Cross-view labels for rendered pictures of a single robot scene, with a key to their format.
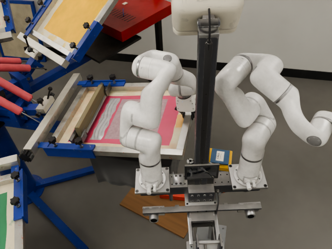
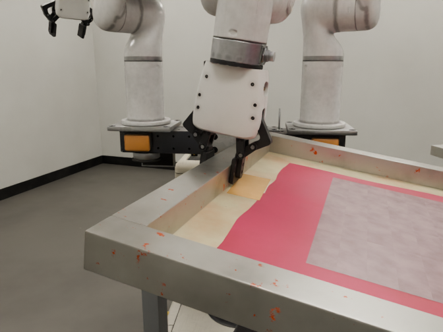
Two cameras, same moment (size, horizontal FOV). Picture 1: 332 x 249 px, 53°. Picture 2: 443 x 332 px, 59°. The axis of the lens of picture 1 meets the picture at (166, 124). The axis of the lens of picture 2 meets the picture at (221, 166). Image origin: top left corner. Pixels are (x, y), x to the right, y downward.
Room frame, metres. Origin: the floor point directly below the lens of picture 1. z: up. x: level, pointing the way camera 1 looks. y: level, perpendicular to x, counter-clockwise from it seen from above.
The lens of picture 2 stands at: (1.89, -0.07, 1.28)
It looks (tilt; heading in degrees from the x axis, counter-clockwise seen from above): 14 degrees down; 185
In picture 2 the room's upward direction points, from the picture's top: straight up
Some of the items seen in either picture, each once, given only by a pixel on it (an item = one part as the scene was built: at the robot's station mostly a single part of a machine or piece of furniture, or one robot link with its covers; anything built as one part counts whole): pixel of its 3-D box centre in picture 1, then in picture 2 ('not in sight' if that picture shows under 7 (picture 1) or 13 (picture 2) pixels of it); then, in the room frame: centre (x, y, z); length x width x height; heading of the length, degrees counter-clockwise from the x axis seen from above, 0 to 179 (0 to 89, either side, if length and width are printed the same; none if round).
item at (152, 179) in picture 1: (150, 172); (320, 93); (0.89, 0.08, 1.21); 0.16 x 0.13 x 0.15; 179
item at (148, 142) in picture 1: (146, 145); (329, 25); (0.91, 0.09, 1.37); 0.13 x 0.10 x 0.16; 66
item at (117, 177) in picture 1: (132, 173); not in sight; (1.22, 0.22, 0.77); 0.46 x 0.09 x 0.36; 75
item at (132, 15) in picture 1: (130, 13); not in sight; (2.69, 0.25, 1.06); 0.61 x 0.46 x 0.12; 135
